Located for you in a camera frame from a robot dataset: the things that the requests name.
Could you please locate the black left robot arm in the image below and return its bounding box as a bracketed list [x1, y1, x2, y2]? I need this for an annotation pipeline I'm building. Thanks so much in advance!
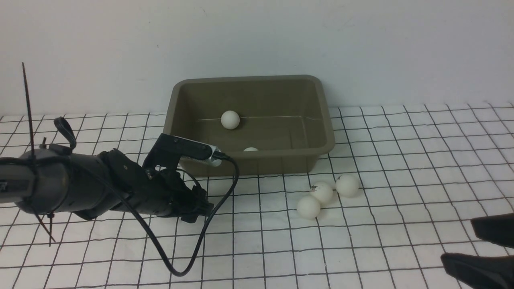
[1, 149, 214, 223]

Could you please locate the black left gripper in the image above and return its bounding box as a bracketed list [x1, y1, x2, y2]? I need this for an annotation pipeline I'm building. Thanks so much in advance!
[100, 149, 214, 223]

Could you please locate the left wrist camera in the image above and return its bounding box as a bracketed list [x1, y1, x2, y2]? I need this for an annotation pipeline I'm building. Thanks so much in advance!
[143, 133, 226, 169]

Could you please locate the olive plastic bin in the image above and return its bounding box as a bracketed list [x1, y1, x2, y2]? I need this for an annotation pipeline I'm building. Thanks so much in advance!
[163, 75, 335, 175]

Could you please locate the white ping-pong ball cluster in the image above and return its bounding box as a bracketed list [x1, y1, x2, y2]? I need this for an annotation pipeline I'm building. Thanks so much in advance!
[335, 174, 360, 198]
[297, 195, 321, 220]

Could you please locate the black cable tie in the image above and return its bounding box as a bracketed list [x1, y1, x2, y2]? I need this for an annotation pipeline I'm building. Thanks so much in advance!
[22, 62, 55, 247]

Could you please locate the white ping-pong ball with logo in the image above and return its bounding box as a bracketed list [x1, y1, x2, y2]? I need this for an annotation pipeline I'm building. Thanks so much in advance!
[220, 110, 240, 130]

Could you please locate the black left camera cable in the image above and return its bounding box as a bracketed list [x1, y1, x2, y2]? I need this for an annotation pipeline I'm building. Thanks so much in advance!
[72, 153, 240, 277]

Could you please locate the white ping-pong ball marked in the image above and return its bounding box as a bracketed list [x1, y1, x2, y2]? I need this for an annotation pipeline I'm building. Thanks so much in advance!
[310, 181, 334, 204]

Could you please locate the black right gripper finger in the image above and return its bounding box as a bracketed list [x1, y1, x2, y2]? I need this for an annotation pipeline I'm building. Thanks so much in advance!
[471, 214, 514, 248]
[441, 253, 514, 289]

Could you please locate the white grid-pattern tablecloth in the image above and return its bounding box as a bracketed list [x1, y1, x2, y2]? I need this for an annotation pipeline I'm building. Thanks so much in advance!
[0, 104, 514, 289]

